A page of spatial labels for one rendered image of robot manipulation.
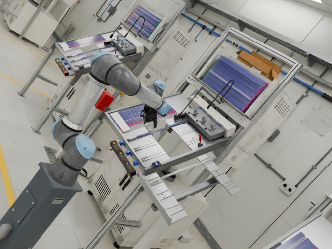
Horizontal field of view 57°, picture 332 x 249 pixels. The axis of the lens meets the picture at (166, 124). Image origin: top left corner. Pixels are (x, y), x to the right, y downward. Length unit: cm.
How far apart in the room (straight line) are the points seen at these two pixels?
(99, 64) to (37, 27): 489
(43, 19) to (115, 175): 424
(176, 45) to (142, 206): 185
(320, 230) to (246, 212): 186
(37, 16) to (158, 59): 334
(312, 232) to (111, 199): 148
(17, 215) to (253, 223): 259
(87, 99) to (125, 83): 23
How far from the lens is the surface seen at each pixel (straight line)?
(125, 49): 324
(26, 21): 626
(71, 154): 155
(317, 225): 194
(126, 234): 242
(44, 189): 161
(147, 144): 214
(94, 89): 151
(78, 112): 156
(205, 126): 226
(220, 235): 382
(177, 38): 345
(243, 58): 289
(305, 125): 372
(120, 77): 140
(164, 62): 346
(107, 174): 268
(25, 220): 170
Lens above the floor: 132
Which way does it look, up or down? 9 degrees down
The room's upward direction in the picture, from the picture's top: 39 degrees clockwise
